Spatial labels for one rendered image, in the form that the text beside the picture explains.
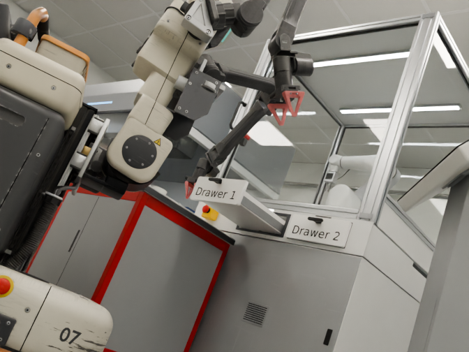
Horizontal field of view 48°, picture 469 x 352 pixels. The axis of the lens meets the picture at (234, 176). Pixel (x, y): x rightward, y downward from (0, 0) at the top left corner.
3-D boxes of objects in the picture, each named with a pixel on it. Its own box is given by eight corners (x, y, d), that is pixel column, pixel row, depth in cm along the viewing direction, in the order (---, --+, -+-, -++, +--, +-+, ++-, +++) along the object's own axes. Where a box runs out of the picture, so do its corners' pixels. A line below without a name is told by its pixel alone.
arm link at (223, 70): (282, 74, 233) (292, 89, 227) (266, 98, 240) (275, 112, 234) (199, 51, 205) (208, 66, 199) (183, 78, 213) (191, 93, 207)
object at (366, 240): (363, 255, 202) (373, 221, 206) (190, 224, 273) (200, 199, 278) (447, 324, 264) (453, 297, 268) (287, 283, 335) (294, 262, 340)
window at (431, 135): (384, 192, 215) (435, 24, 240) (382, 192, 215) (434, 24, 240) (454, 266, 271) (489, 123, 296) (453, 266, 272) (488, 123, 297)
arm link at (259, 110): (263, 86, 234) (273, 102, 228) (271, 90, 238) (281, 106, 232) (204, 151, 252) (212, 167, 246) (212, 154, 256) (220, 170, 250)
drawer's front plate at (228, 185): (236, 204, 209) (246, 180, 212) (189, 198, 229) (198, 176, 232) (239, 206, 210) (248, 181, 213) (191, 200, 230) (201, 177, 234)
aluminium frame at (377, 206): (373, 221, 206) (437, 10, 237) (199, 199, 278) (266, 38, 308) (453, 297, 268) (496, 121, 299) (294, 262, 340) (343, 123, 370)
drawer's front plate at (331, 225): (342, 246, 208) (350, 221, 211) (285, 236, 228) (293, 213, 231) (344, 248, 209) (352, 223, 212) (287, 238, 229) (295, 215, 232)
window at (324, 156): (360, 210, 215) (420, 23, 243) (216, 193, 275) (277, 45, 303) (361, 211, 215) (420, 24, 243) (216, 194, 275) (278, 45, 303)
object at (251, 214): (237, 202, 212) (243, 189, 214) (195, 197, 230) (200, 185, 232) (290, 240, 238) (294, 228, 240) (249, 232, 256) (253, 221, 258)
